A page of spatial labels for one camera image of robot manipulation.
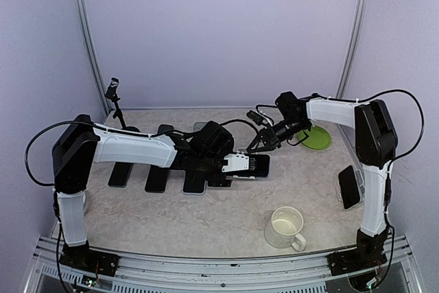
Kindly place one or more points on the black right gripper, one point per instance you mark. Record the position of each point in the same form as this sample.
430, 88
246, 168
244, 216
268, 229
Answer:
270, 143

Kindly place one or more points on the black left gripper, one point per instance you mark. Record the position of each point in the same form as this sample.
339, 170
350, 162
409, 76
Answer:
218, 180

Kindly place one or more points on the purple-cased phone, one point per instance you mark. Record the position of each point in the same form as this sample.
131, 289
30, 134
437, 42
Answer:
194, 182

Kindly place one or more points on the blue phone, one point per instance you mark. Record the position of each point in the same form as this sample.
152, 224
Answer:
259, 167

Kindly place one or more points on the round dark wooden stand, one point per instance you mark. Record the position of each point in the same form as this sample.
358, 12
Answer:
198, 126

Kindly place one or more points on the black phone dark case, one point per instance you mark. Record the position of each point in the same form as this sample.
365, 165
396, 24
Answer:
157, 179

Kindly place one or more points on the black folding phone stand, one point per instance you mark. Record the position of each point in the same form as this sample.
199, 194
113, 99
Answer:
163, 128

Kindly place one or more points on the teal-cased phone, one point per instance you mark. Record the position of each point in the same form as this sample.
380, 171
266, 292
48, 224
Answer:
120, 175

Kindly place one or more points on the clear acrylic phone stand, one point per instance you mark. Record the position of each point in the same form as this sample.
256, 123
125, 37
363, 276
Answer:
360, 183

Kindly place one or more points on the black pole phone stand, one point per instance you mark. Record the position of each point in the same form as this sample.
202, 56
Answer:
111, 94

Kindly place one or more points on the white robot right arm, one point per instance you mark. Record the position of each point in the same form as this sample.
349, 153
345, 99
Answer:
375, 145

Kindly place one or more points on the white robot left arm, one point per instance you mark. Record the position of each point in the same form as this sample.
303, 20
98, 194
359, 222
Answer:
85, 143

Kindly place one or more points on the green plate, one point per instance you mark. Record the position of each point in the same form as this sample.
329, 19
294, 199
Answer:
316, 139

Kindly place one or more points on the cream ceramic mug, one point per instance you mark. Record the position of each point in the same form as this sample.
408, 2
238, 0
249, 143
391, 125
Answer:
283, 229

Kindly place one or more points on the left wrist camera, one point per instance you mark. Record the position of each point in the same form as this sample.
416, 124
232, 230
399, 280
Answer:
238, 162

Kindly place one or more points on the aluminium front rail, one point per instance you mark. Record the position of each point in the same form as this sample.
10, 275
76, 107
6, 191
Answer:
297, 272

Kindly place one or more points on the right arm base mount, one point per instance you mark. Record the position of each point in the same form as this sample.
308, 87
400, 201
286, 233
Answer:
351, 261

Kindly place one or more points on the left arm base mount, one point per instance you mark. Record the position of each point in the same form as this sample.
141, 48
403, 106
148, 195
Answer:
90, 260

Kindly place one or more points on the right aluminium corner post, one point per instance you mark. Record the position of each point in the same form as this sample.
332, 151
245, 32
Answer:
352, 47

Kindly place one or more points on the aluminium corner post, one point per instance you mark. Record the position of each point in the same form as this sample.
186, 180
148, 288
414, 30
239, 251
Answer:
90, 52
352, 47

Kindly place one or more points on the left aluminium corner post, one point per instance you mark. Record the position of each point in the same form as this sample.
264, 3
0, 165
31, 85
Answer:
90, 52

